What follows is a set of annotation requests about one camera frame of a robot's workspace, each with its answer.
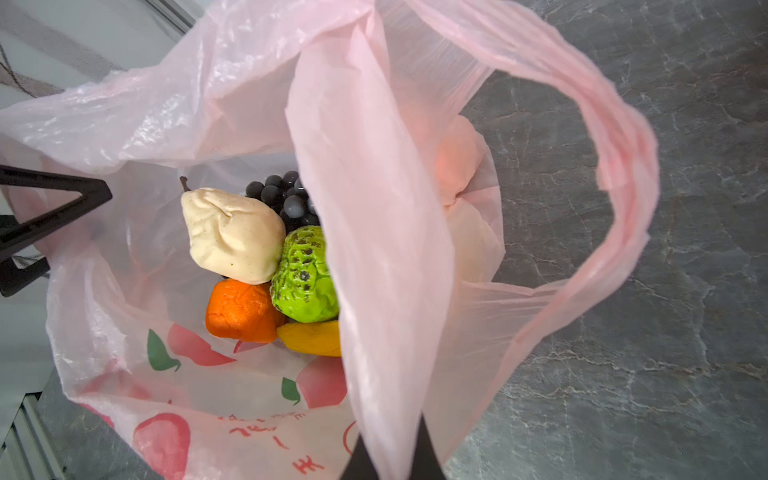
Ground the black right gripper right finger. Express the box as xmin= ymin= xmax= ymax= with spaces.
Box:
xmin=409 ymin=416 xmax=446 ymax=480

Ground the pink plastic bag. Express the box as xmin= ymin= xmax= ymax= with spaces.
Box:
xmin=1 ymin=1 xmax=660 ymax=479

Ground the orange fake tangerine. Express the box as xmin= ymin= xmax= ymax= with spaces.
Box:
xmin=205 ymin=279 xmax=286 ymax=344

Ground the yellow fake banana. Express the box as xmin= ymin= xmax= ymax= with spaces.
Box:
xmin=277 ymin=320 xmax=342 ymax=358

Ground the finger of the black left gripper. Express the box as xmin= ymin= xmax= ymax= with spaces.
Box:
xmin=1 ymin=257 xmax=50 ymax=297
xmin=1 ymin=166 xmax=112 ymax=261

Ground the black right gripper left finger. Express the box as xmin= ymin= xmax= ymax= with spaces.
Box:
xmin=340 ymin=436 xmax=379 ymax=480

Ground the dark fake grape bunch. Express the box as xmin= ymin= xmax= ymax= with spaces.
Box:
xmin=245 ymin=170 xmax=321 ymax=233

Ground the cream fake pear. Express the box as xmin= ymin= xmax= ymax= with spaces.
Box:
xmin=181 ymin=188 xmax=286 ymax=285

